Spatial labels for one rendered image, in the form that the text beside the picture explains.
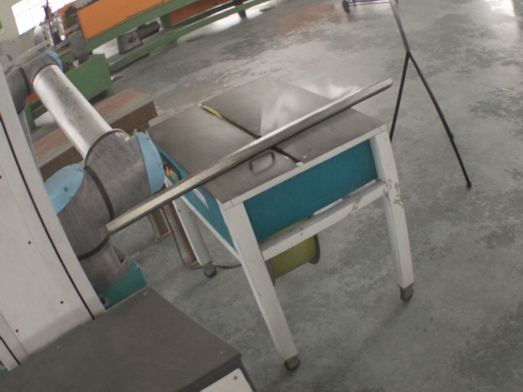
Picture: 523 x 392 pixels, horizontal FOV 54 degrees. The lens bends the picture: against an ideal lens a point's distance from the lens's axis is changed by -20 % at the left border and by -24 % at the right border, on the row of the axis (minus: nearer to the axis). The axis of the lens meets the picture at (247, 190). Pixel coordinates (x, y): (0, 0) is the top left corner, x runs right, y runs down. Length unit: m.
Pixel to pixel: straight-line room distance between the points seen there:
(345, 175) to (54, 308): 1.05
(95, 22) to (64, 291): 6.19
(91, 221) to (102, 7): 6.08
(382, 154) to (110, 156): 0.87
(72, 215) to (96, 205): 0.07
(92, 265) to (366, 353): 1.08
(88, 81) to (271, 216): 4.91
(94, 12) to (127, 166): 5.97
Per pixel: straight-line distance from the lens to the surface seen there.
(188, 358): 1.06
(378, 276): 2.48
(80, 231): 1.41
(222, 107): 2.44
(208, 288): 2.76
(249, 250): 1.81
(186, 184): 1.87
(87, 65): 6.57
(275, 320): 1.97
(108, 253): 1.46
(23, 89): 1.88
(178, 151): 2.18
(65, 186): 1.39
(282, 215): 1.88
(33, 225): 1.26
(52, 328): 1.36
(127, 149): 1.46
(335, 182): 1.93
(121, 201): 1.44
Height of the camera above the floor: 1.50
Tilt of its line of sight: 26 degrees down
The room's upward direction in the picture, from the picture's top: 20 degrees counter-clockwise
